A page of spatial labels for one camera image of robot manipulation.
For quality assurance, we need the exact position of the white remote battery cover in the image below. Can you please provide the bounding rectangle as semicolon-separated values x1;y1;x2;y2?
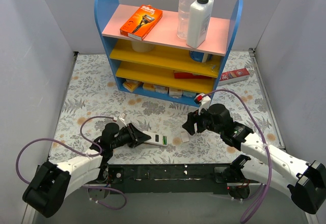
180;131;189;143

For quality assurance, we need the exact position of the white remote control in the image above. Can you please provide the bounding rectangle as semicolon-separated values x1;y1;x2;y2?
142;131;167;147

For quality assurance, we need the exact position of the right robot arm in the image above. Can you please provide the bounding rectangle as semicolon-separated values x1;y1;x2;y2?
182;104;325;214

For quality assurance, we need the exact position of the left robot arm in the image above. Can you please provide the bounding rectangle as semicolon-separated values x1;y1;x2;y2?
22;123;157;218

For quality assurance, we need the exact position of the white blue small box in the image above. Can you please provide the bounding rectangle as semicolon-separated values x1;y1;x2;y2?
182;90;197;98

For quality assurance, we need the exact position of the white orange small box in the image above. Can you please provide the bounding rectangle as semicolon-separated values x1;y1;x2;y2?
169;88;183;98

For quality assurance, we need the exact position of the red flat box on shelf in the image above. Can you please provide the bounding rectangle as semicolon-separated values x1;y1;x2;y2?
174;71;211;79

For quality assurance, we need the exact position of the yellow and white small box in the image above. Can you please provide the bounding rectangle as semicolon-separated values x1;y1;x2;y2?
123;80;142;93

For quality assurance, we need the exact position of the floral table mat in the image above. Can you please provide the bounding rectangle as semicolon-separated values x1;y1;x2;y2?
49;51;283;164

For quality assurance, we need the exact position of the red toothpaste box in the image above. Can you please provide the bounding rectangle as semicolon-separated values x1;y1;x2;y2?
218;68;250;86

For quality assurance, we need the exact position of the blue and white tub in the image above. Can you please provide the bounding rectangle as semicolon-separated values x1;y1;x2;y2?
189;51;212;63

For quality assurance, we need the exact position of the blue shelf with coloured boards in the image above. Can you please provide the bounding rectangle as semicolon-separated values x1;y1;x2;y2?
94;0;243;93

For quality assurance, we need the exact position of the cream cylindrical container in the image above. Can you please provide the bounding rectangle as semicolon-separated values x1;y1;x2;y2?
131;41;155;53

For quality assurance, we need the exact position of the white bottle with black cap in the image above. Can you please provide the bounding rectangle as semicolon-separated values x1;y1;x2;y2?
186;0;214;48

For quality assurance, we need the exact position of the orange razor box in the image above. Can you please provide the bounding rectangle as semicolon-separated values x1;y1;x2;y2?
120;5;163;41

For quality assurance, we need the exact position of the clear plastic water bottle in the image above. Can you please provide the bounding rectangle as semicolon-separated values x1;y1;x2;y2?
177;0;195;40

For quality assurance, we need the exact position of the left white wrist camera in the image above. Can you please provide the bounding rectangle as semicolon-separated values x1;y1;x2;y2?
116;113;127;129

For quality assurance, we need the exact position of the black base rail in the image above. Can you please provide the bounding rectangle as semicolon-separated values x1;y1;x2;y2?
108;163;250;200

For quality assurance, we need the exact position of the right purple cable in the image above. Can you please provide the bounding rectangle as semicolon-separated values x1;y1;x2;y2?
202;89;273;223

